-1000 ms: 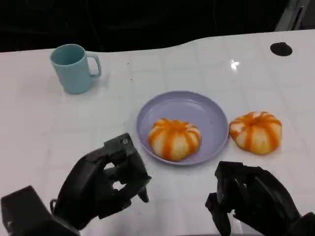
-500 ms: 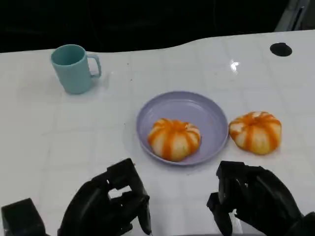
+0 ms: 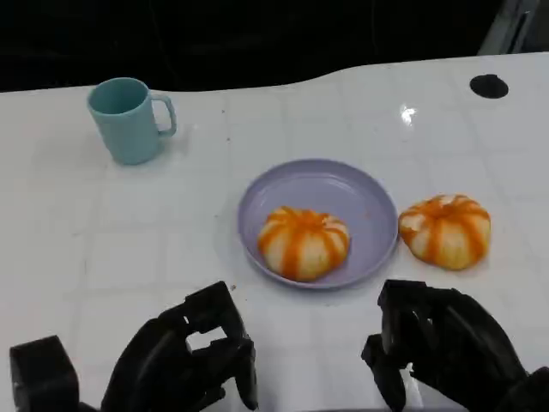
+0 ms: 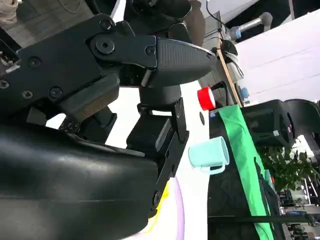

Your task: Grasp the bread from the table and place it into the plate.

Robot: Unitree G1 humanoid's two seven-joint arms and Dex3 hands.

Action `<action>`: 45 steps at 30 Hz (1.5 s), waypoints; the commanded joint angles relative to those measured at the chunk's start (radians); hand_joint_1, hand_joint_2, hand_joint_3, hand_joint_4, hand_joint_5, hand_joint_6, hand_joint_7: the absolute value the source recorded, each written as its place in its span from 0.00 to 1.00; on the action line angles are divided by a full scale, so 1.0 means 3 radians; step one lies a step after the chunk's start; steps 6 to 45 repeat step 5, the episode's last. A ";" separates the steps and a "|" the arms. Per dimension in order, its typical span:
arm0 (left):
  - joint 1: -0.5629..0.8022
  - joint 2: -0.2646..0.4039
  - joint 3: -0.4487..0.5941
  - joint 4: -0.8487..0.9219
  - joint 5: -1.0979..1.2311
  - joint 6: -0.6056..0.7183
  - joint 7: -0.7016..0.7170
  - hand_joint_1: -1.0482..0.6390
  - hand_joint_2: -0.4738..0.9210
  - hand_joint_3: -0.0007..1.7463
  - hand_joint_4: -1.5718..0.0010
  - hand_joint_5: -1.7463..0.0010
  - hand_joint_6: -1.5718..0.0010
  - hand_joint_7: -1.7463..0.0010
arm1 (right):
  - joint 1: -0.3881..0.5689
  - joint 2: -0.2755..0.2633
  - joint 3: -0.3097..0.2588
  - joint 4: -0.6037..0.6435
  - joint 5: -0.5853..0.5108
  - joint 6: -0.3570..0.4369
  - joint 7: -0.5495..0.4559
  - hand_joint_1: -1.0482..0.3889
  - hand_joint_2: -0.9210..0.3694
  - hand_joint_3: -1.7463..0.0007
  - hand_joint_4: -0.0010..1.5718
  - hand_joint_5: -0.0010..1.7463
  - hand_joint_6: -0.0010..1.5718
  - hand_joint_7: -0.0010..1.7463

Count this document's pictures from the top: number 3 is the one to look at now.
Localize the lilac plate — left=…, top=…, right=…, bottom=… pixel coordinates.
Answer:
left=237, top=158, right=400, bottom=289

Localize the orange white toy bread roll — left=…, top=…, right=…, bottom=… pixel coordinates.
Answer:
left=256, top=205, right=352, bottom=283
left=397, top=193, right=492, bottom=271

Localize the pale green mug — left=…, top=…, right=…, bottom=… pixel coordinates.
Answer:
left=87, top=76, right=178, bottom=167

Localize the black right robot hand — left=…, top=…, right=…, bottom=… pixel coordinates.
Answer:
left=360, top=279, right=531, bottom=412

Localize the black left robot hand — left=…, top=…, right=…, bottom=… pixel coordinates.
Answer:
left=100, top=281, right=260, bottom=412

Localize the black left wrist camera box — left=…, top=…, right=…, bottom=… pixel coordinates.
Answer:
left=9, top=335, right=81, bottom=412

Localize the grey metal frame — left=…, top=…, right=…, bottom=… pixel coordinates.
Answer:
left=478, top=0, right=549, bottom=56

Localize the black round table grommet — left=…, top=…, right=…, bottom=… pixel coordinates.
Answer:
left=469, top=74, right=510, bottom=100

